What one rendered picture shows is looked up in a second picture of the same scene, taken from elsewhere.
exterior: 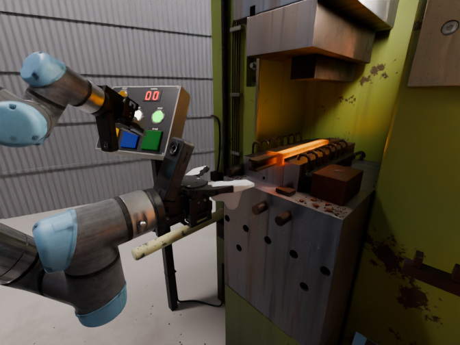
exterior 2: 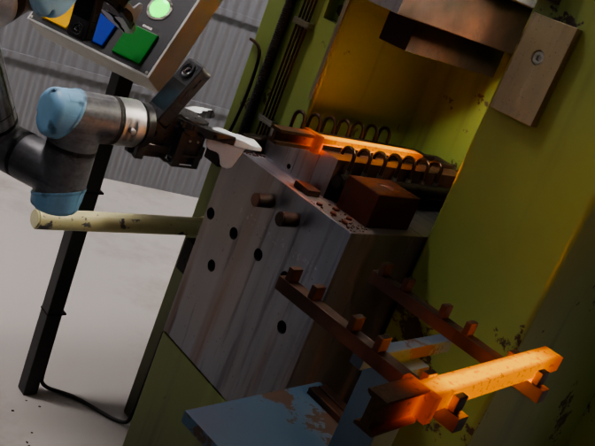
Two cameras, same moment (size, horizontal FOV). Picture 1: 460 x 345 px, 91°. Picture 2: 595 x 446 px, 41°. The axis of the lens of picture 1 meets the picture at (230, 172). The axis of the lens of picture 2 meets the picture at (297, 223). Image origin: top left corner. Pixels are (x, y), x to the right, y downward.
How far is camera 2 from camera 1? 0.89 m
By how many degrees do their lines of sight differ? 3
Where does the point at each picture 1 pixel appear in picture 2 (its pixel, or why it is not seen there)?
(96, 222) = (100, 109)
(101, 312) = (62, 198)
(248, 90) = (325, 24)
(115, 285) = (83, 180)
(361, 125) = not seen: hidden behind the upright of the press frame
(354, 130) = not seen: hidden behind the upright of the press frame
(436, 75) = (514, 104)
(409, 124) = (483, 154)
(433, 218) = (471, 283)
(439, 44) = (526, 71)
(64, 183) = not seen: outside the picture
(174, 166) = (181, 89)
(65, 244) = (74, 114)
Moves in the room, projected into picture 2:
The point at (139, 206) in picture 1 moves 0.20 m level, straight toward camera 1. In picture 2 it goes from (135, 113) to (158, 160)
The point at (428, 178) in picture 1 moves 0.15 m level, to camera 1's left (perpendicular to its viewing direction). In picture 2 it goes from (481, 230) to (402, 199)
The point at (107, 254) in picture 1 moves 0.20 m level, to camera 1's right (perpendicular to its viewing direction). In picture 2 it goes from (94, 143) to (220, 192)
